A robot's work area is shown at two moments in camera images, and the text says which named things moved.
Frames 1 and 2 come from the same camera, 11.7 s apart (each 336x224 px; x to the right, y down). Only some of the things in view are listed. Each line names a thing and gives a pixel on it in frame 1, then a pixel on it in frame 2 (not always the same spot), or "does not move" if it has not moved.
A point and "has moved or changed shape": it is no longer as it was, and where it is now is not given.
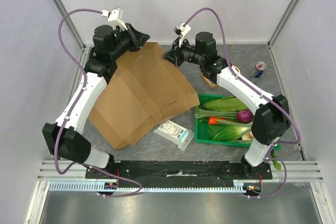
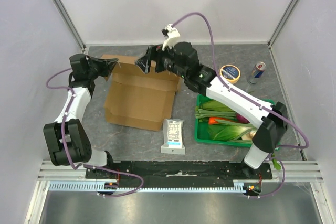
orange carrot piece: [212, 120] does not move
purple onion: [244, 116] does not move
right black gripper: [177, 54] → [153, 60]
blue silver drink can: [259, 69] does not move
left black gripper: [138, 39] → [107, 65]
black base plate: [178, 171] does not move
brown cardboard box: [144, 88] has moved or changed shape
